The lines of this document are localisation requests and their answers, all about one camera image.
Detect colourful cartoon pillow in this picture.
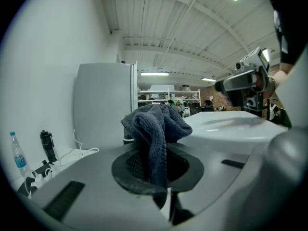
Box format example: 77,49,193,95
168,99,185,108

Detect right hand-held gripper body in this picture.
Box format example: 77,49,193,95
225,46,273,113

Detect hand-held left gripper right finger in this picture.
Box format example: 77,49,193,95
168,142,265,231

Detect white shelving rack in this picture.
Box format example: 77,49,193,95
137,89,202,110

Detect small black tumbler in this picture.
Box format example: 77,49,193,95
39,129,58,163

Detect black power adapter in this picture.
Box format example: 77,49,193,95
33,160,52,175

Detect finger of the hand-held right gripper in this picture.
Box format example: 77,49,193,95
214,70,257,93

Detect clear plastic water bottle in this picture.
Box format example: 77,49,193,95
9,131,32,178

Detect black smartphone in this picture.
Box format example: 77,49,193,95
18,176,39,198

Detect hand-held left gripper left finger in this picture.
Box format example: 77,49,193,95
30,144,173,231

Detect person's right forearm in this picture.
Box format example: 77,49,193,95
269,63,293,91

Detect dark blue cloth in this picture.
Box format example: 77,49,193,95
121,104,193,192

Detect white cable bundle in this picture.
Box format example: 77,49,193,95
57,128,100,166

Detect person's black clothes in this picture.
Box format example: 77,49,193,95
240,0,308,64

